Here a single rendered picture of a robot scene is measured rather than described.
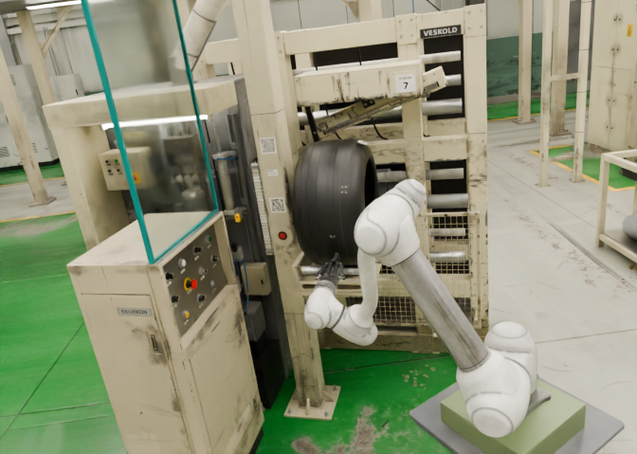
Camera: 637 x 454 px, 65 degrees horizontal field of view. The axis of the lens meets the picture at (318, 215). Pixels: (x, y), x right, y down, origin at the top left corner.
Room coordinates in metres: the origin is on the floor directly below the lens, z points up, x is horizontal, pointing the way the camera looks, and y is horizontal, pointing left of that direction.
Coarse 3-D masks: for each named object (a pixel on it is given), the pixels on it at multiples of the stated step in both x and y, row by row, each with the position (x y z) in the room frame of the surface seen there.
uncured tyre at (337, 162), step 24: (312, 144) 2.30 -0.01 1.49; (336, 144) 2.24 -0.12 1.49; (360, 144) 2.25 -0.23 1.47; (312, 168) 2.12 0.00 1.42; (336, 168) 2.09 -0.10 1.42; (360, 168) 2.10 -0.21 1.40; (312, 192) 2.05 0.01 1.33; (336, 192) 2.02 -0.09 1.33; (360, 192) 2.04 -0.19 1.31; (312, 216) 2.02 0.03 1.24; (336, 216) 1.99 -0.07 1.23; (312, 240) 2.03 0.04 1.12; (336, 240) 2.00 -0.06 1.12
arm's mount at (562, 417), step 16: (544, 384) 1.40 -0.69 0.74; (448, 400) 1.40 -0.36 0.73; (560, 400) 1.32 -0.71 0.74; (576, 400) 1.30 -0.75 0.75; (448, 416) 1.36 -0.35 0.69; (464, 416) 1.31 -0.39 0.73; (528, 416) 1.27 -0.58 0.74; (544, 416) 1.26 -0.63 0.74; (560, 416) 1.25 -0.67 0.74; (576, 416) 1.26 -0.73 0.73; (464, 432) 1.30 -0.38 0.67; (480, 432) 1.25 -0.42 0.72; (528, 432) 1.20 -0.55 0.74; (544, 432) 1.19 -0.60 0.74; (560, 432) 1.21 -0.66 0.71; (576, 432) 1.26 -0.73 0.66; (480, 448) 1.25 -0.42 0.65; (496, 448) 1.20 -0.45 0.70; (512, 448) 1.15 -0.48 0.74; (528, 448) 1.14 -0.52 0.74; (544, 448) 1.17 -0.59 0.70
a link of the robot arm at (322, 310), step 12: (324, 288) 1.73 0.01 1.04; (312, 300) 1.66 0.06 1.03; (324, 300) 1.66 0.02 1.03; (336, 300) 1.69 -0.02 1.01; (312, 312) 1.61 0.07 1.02; (324, 312) 1.61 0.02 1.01; (336, 312) 1.64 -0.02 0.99; (312, 324) 1.60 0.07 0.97; (324, 324) 1.60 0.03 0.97; (336, 324) 1.63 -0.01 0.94
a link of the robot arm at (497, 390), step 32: (384, 224) 1.27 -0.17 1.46; (384, 256) 1.29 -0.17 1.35; (416, 256) 1.29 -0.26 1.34; (416, 288) 1.27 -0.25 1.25; (448, 320) 1.23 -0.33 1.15; (448, 352) 1.24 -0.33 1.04; (480, 352) 1.20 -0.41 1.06; (480, 384) 1.15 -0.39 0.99; (512, 384) 1.15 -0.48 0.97; (480, 416) 1.11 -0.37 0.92; (512, 416) 1.09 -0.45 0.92
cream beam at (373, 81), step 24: (312, 72) 2.65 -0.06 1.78; (336, 72) 2.46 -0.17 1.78; (360, 72) 2.42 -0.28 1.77; (384, 72) 2.40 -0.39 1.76; (408, 72) 2.36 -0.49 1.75; (312, 96) 2.50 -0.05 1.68; (336, 96) 2.46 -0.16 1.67; (360, 96) 2.43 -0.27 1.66; (384, 96) 2.40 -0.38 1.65; (408, 96) 2.37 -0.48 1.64
